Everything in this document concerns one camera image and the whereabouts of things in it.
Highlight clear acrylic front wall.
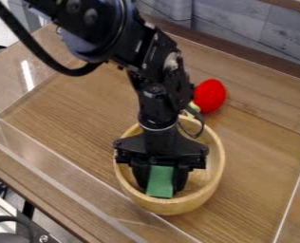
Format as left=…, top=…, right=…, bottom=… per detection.
left=0, top=120, right=200, bottom=243

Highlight brown wooden bowl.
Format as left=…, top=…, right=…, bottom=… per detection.
left=112, top=116, right=224, bottom=215

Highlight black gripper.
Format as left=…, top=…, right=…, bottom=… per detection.
left=112, top=121, right=210, bottom=193

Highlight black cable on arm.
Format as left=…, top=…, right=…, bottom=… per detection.
left=0, top=0, right=103, bottom=78

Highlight red toy strawberry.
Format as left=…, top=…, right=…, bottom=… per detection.
left=188, top=79, right=226, bottom=114

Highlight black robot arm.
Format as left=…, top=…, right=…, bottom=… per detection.
left=24, top=0, right=210, bottom=193

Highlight black device at corner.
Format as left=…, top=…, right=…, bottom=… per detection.
left=0, top=215, right=61, bottom=243

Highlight green rectangular stick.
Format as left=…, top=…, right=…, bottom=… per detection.
left=146, top=165, right=174, bottom=198

